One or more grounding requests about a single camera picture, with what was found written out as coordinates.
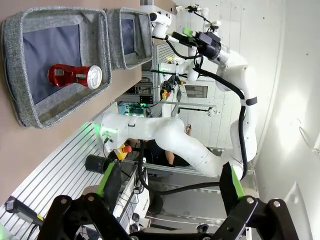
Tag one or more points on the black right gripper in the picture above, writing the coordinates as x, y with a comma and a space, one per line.
210, 45

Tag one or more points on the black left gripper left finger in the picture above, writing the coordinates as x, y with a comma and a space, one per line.
112, 187

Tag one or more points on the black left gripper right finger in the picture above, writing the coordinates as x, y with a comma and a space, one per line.
230, 190

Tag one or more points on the crushed red soda can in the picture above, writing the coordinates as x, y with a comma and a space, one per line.
70, 75

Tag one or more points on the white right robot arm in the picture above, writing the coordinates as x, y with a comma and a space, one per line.
162, 130

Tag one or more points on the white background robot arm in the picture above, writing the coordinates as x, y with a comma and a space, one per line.
160, 27
175, 67

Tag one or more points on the white equipment cabinet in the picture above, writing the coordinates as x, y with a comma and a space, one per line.
130, 207

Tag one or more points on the black cylinder cup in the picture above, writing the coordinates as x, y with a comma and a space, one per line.
96, 163

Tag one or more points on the yellow emergency stop button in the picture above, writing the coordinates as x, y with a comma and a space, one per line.
122, 152

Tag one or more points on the seated person in black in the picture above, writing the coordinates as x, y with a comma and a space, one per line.
157, 155

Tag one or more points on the small yellow emergency stop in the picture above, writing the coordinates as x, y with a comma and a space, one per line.
164, 93

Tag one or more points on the grey fabric basket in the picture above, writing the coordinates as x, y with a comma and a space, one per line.
115, 37
15, 62

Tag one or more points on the small black box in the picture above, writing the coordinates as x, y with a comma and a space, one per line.
146, 99

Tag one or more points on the electronics box with green lights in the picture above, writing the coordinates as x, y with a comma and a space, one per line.
130, 110

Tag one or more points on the black bar with yellow label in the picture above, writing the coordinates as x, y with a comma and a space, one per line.
22, 211

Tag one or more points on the aluminium frame beam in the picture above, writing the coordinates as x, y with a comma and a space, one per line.
162, 168

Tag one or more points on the grey wall panel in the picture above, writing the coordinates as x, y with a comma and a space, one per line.
196, 91

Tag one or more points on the aluminium slotted base plate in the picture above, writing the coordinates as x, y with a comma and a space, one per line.
50, 175

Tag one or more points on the black pole with white camera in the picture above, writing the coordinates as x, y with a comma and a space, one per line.
211, 111

